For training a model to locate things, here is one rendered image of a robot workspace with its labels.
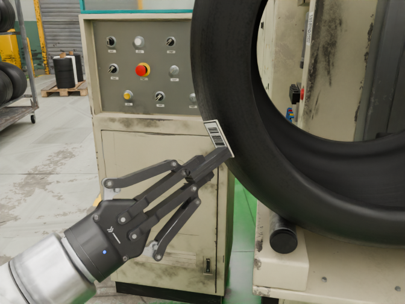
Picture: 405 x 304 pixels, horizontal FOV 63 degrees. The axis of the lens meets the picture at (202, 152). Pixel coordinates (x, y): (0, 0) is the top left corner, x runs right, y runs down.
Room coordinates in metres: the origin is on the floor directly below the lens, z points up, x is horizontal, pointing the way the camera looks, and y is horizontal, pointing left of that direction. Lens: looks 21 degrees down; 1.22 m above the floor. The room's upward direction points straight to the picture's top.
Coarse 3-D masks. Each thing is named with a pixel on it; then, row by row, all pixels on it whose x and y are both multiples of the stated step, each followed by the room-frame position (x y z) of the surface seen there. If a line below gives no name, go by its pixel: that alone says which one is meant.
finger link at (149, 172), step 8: (176, 160) 0.40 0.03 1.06; (144, 168) 0.40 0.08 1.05; (152, 168) 0.39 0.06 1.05; (160, 168) 0.39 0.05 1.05; (168, 168) 0.40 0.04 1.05; (128, 176) 0.37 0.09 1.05; (136, 176) 0.38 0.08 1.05; (144, 176) 0.38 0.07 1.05; (152, 176) 0.38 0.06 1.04; (104, 184) 0.36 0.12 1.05; (112, 184) 0.36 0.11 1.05; (120, 184) 0.36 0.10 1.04; (128, 184) 0.37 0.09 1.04
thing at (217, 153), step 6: (216, 150) 0.45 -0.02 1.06; (222, 150) 0.44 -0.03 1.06; (228, 150) 0.44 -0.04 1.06; (210, 156) 0.44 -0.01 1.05; (216, 156) 0.43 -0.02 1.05; (204, 162) 0.42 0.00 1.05; (210, 162) 0.42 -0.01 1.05; (198, 168) 0.41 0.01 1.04; (204, 168) 0.41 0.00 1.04; (192, 174) 0.40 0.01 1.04
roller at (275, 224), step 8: (272, 216) 0.50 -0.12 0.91; (272, 224) 0.47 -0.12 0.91; (280, 224) 0.46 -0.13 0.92; (288, 224) 0.46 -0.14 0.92; (272, 232) 0.45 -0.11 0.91; (280, 232) 0.45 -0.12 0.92; (288, 232) 0.44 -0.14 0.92; (296, 232) 0.46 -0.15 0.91; (272, 240) 0.44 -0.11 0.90; (280, 240) 0.44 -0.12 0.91; (288, 240) 0.44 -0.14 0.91; (296, 240) 0.44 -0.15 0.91; (272, 248) 0.45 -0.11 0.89; (280, 248) 0.44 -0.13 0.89; (288, 248) 0.44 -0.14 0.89
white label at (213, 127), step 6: (216, 120) 0.44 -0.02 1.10; (210, 126) 0.46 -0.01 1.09; (216, 126) 0.45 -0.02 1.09; (210, 132) 0.47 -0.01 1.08; (216, 132) 0.45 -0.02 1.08; (222, 132) 0.44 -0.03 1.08; (210, 138) 0.47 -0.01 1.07; (216, 138) 0.46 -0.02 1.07; (222, 138) 0.45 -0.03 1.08; (216, 144) 0.47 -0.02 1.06; (222, 144) 0.45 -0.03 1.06; (228, 144) 0.44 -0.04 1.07
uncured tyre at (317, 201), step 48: (240, 0) 0.43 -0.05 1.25; (192, 48) 0.48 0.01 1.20; (240, 48) 0.43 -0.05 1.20; (240, 96) 0.43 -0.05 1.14; (240, 144) 0.43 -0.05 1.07; (288, 144) 0.69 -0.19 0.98; (336, 144) 0.68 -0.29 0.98; (384, 144) 0.66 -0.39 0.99; (288, 192) 0.42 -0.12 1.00; (336, 192) 0.59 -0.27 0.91; (384, 192) 0.58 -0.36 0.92; (384, 240) 0.40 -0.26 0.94
